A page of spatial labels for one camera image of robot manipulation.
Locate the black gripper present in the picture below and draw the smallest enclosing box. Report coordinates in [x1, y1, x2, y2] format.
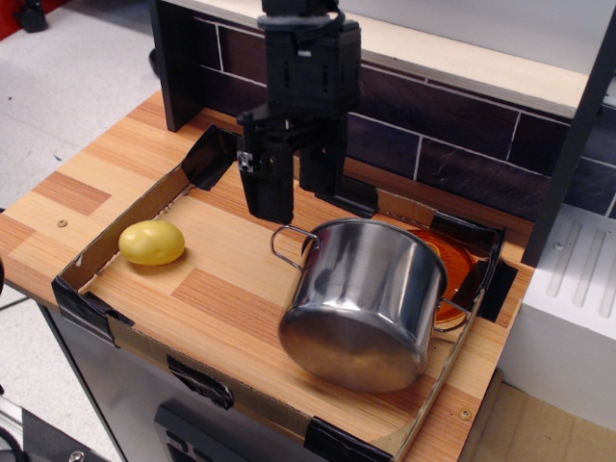
[237, 18, 361, 224]

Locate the stainless steel pot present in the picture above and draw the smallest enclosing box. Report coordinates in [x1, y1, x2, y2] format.
[272, 218, 449, 393]

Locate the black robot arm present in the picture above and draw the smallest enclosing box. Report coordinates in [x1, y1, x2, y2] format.
[237, 1, 361, 224]

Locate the cardboard fence with black tape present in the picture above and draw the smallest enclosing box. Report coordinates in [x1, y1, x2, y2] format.
[52, 127, 504, 461]

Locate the yellow potato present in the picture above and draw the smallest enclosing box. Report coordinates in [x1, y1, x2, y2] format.
[118, 220, 186, 266]

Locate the orange glass lid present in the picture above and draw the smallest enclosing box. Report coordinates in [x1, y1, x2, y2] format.
[402, 230, 480, 338]

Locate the dark brick backsplash panel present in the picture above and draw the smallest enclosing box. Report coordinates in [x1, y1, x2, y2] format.
[148, 0, 616, 269]

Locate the black oven control panel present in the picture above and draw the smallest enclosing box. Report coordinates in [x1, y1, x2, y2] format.
[153, 402, 295, 462]

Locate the black caster wheel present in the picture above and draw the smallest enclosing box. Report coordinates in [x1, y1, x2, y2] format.
[13, 0, 48, 34]

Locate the white dish drainer sink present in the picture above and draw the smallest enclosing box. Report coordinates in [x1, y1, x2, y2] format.
[499, 205, 615, 429]

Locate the black cable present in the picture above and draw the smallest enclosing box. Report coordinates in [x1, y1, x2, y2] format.
[0, 423, 30, 462]

